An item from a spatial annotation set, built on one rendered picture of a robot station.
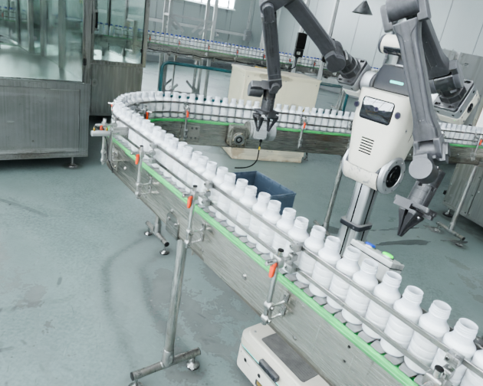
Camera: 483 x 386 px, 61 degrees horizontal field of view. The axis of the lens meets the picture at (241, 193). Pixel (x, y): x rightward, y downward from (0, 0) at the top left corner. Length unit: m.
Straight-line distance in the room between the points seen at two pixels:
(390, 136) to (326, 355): 0.86
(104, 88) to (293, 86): 2.77
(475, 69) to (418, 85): 6.93
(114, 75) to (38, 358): 4.85
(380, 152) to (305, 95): 4.13
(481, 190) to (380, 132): 3.47
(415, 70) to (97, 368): 1.89
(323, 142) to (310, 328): 2.33
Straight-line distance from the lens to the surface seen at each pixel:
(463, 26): 14.48
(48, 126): 4.41
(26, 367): 2.32
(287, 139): 3.17
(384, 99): 1.66
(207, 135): 2.95
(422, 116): 1.19
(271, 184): 2.09
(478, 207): 5.07
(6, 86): 4.28
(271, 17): 1.55
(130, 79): 6.63
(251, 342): 2.11
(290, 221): 1.19
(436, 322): 0.97
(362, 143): 1.71
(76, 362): 2.31
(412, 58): 1.18
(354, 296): 1.05
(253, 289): 1.30
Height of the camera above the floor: 1.62
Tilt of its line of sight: 21 degrees down
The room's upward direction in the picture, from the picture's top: 10 degrees clockwise
